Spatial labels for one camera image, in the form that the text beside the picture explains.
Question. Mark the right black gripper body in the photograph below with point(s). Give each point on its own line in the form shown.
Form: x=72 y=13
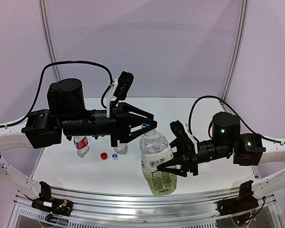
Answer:
x=190 y=150

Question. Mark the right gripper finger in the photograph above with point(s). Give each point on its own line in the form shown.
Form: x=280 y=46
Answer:
x=176 y=166
x=176 y=145

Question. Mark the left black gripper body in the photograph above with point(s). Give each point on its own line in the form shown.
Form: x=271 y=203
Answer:
x=117 y=124

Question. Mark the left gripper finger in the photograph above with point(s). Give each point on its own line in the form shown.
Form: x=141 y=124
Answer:
x=130 y=109
x=151 y=125

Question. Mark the clear crushed plastic bottle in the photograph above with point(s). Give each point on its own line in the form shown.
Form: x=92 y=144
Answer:
x=122 y=148

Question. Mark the white label bottle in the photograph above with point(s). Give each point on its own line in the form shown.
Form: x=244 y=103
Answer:
x=155 y=150

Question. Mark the white blue bottle cap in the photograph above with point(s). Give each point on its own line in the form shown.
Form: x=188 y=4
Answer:
x=115 y=156

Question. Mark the red bottle cap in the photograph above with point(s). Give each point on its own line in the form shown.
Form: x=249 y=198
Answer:
x=103 y=156

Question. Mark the red label plastic bottle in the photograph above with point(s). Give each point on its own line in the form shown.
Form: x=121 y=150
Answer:
x=81 y=145

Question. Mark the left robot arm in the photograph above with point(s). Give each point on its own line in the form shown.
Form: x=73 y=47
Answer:
x=67 y=116

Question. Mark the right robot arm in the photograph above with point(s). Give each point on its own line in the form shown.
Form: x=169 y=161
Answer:
x=246 y=149

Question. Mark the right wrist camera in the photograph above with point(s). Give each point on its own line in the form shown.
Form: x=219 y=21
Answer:
x=189 y=144

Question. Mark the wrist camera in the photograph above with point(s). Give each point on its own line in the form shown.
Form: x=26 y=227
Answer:
x=118 y=90
x=189 y=144

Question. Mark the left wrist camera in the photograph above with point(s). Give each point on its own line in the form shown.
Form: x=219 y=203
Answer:
x=118 y=90

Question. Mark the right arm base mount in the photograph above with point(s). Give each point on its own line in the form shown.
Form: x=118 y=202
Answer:
x=237 y=204

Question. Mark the front aluminium rail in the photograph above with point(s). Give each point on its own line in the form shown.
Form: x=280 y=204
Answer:
x=95 y=210

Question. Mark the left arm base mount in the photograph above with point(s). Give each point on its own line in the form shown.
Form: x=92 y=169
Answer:
x=54 y=206

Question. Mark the left aluminium frame post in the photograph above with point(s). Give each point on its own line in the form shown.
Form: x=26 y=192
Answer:
x=46 y=30

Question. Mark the aluminium frame post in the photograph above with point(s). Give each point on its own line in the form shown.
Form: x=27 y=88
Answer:
x=46 y=30
x=236 y=49

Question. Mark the right aluminium frame post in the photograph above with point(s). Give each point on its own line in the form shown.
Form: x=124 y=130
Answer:
x=236 y=49

